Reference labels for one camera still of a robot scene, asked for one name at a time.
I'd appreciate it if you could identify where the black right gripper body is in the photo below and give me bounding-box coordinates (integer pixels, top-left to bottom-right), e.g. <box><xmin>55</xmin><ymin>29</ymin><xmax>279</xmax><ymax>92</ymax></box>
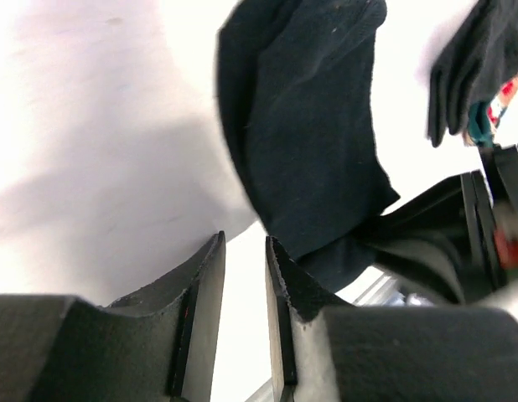
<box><xmin>359</xmin><ymin>145</ymin><xmax>518</xmax><ymax>304</ymax></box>

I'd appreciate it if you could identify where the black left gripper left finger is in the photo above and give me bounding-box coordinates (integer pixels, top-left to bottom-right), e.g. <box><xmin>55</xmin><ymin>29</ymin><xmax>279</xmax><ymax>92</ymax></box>
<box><xmin>0</xmin><ymin>233</ymin><xmax>225</xmax><ymax>401</ymax></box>

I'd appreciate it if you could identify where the teal christmas sock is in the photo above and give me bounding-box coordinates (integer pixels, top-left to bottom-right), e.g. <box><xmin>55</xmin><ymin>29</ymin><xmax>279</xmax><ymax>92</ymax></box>
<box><xmin>463</xmin><ymin>75</ymin><xmax>518</xmax><ymax>147</ymax></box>

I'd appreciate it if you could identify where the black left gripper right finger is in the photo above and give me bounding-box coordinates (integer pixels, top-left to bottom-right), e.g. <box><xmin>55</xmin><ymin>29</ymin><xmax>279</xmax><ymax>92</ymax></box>
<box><xmin>266</xmin><ymin>237</ymin><xmax>518</xmax><ymax>402</ymax></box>

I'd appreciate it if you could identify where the black sock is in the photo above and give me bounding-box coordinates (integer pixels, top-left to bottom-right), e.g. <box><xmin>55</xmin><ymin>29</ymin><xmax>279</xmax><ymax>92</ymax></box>
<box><xmin>427</xmin><ymin>1</ymin><xmax>518</xmax><ymax>147</ymax></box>
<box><xmin>217</xmin><ymin>1</ymin><xmax>399</xmax><ymax>292</ymax></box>

